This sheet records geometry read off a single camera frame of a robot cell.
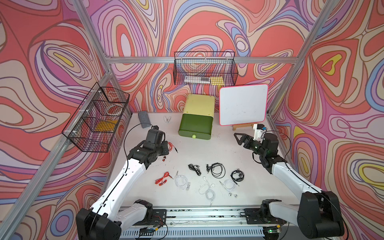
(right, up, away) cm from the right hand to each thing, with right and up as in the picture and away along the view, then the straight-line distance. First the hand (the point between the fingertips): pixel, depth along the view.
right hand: (239, 139), depth 84 cm
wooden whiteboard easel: (+4, +7, +23) cm, 25 cm away
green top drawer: (-25, +7, +7) cm, 27 cm away
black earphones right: (+2, -21, +2) cm, 21 cm away
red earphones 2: (-43, -21, +3) cm, 48 cm away
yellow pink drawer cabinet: (-22, +22, +11) cm, 33 cm away
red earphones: (-38, -4, -4) cm, 39 cm away
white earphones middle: (-19, -28, -2) cm, 34 cm away
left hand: (-42, -3, -5) cm, 42 cm away
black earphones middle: (-12, -22, +4) cm, 25 cm away
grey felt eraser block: (-64, +13, +28) cm, 71 cm away
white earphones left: (-30, -26, -1) cm, 40 cm away
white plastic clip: (-47, +12, +28) cm, 56 cm away
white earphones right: (-6, -29, -2) cm, 29 cm away
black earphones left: (-25, -18, +6) cm, 32 cm away
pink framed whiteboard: (+8, +22, +17) cm, 30 cm away
